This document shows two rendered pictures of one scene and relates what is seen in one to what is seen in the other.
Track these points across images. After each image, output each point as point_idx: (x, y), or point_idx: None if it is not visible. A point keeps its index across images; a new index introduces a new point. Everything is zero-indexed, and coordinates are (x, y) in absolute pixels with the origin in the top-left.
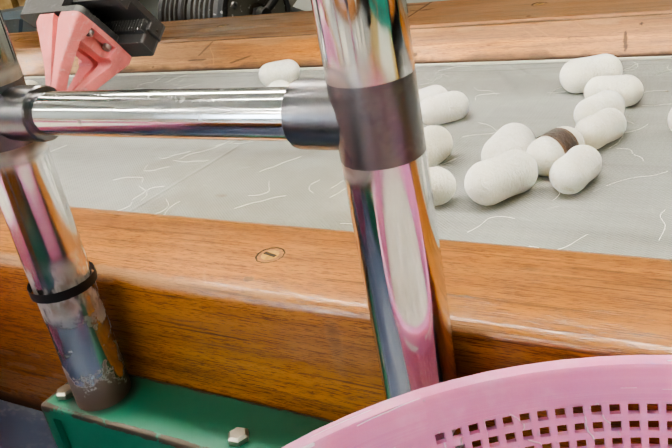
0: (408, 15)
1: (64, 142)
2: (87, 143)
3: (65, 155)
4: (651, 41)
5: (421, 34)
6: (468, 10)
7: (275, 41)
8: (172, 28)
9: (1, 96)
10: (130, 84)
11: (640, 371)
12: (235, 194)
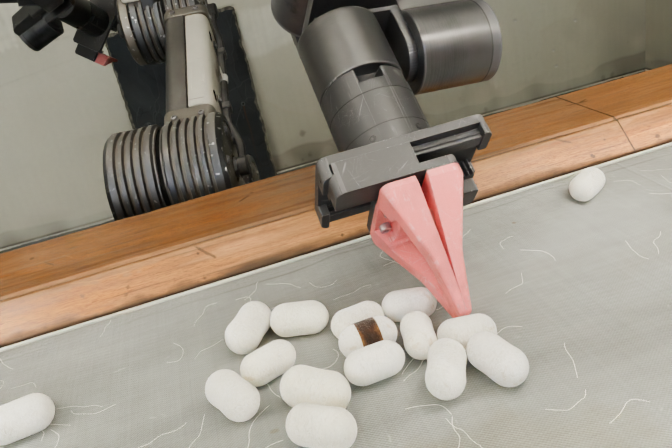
0: (585, 108)
1: (543, 342)
2: (586, 328)
3: (615, 351)
4: None
5: (649, 117)
6: (633, 92)
7: (496, 161)
8: (283, 189)
9: None
10: (360, 261)
11: None
12: None
